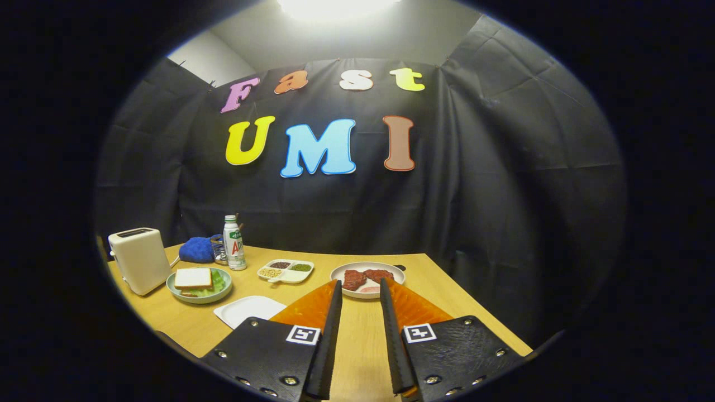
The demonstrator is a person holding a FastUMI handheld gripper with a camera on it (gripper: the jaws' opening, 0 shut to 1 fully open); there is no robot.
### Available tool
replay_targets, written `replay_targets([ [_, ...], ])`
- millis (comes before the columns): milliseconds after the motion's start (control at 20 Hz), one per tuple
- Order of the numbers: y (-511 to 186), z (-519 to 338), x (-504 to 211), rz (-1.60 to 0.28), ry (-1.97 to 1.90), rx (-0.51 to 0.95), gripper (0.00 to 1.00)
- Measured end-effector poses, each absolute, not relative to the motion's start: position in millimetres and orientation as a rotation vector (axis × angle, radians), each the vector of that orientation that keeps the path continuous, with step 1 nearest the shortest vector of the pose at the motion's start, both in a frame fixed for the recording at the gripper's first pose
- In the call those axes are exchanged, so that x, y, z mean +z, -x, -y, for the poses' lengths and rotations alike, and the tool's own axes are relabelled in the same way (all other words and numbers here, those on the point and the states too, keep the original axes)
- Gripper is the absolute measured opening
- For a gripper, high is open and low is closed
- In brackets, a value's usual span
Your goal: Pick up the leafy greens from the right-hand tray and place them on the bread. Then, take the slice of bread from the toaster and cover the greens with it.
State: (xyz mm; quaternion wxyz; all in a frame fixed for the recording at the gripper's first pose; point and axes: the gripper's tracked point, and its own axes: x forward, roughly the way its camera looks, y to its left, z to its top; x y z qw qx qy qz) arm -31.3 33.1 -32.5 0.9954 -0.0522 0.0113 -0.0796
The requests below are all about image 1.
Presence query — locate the white toaster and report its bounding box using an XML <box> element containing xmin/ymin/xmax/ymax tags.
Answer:
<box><xmin>108</xmin><ymin>227</ymin><xmax>172</xmax><ymax>296</ymax></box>

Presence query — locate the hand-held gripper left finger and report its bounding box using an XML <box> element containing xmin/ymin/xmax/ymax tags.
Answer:
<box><xmin>200</xmin><ymin>279</ymin><xmax>343</xmax><ymax>402</ymax></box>

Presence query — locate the white round plate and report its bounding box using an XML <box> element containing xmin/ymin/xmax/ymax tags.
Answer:
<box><xmin>330</xmin><ymin>262</ymin><xmax>406</xmax><ymax>300</ymax></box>

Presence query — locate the white divided dish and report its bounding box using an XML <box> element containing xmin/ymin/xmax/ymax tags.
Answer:
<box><xmin>257</xmin><ymin>259</ymin><xmax>315</xmax><ymax>284</ymax></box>

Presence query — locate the green lettuce leaf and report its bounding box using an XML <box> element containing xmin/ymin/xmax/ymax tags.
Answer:
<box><xmin>187</xmin><ymin>270</ymin><xmax>226</xmax><ymax>298</ymax></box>

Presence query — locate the blue fluffy cloth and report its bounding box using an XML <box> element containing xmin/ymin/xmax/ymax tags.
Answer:
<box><xmin>179</xmin><ymin>237</ymin><xmax>216</xmax><ymax>264</ymax></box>

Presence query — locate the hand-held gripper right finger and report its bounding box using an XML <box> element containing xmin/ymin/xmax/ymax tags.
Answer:
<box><xmin>380</xmin><ymin>277</ymin><xmax>526</xmax><ymax>402</ymax></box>

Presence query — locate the white square plate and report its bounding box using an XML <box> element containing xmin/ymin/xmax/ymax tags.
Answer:
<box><xmin>213</xmin><ymin>295</ymin><xmax>287</xmax><ymax>330</ymax></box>

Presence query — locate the black backdrop cloth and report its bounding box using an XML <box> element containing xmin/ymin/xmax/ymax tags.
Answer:
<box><xmin>94</xmin><ymin>14</ymin><xmax>627</xmax><ymax>347</ymax></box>

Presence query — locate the white drink bottle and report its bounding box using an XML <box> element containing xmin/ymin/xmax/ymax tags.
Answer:
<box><xmin>223</xmin><ymin>215</ymin><xmax>247</xmax><ymax>271</ymax></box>

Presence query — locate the toasted bread slice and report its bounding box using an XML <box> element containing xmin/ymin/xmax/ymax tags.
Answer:
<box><xmin>174</xmin><ymin>267</ymin><xmax>213</xmax><ymax>289</ymax></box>

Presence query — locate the light green plate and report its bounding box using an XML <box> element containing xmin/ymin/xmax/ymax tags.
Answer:
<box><xmin>166</xmin><ymin>267</ymin><xmax>233</xmax><ymax>305</ymax></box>

